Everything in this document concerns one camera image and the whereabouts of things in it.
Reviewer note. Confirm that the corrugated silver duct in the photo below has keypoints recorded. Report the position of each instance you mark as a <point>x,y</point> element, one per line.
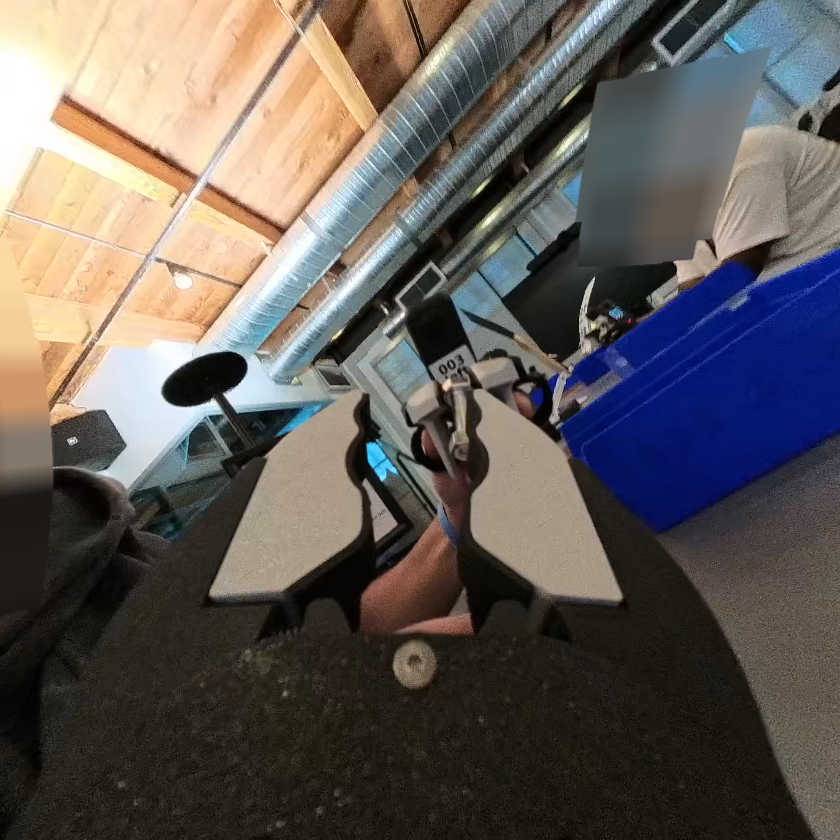
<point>367,177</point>

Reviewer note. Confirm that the spiral silver duct pipe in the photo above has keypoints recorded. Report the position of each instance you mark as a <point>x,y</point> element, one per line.
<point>420,223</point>

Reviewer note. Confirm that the person's left forearm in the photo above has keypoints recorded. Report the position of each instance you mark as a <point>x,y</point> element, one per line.
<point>407,577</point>

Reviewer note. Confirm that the black light stand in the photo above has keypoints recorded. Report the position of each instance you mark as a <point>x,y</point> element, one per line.
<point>203,380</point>

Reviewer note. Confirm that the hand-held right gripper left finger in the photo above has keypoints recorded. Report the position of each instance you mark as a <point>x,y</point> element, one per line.
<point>295,518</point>

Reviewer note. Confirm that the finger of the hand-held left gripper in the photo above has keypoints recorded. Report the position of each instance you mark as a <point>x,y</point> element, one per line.
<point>426,403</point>
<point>495,374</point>

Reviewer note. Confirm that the person's left hand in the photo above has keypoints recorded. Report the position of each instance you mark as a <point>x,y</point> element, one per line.
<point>453,489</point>

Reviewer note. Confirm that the black loudspeaker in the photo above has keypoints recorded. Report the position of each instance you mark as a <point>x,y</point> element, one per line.
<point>88,439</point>

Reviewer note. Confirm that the wooden document stand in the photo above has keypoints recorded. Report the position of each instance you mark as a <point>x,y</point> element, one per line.
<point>525,341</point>

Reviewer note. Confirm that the steel hex bolt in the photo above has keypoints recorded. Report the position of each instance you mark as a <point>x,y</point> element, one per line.
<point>460,420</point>

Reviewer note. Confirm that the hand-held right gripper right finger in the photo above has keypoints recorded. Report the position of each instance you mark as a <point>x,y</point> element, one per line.
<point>538,518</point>

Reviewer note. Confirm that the blue wristband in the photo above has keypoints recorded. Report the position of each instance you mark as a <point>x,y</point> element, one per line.
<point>450,525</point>

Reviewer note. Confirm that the blue plastic bin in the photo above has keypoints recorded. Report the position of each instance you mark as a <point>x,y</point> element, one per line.
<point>676,315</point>
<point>722,407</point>

